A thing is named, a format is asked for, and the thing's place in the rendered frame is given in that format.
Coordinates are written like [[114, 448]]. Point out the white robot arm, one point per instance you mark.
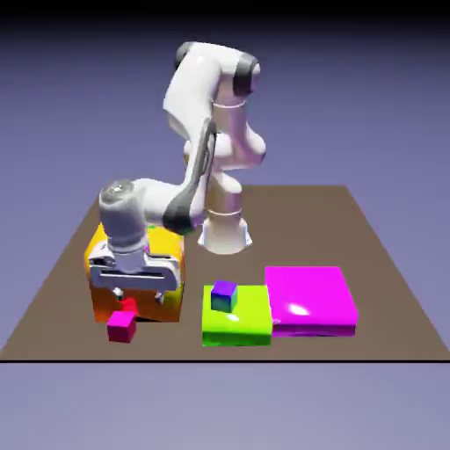
[[197, 91]]

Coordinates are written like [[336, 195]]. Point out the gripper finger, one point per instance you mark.
[[118, 292], [159, 296]]

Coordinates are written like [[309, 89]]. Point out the small pink cube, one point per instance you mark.
[[121, 327]]

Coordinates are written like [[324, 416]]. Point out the small red cube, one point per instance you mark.
[[128, 304]]

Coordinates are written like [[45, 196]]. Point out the large green box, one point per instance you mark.
[[242, 316]]

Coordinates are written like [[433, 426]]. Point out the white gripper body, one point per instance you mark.
[[165, 272]]

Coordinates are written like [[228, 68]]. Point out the large orange box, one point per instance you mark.
[[168, 246]]

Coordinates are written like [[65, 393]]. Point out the large magenta box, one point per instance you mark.
[[306, 291]]

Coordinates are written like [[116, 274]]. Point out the small purple cube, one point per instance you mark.
[[223, 296]]

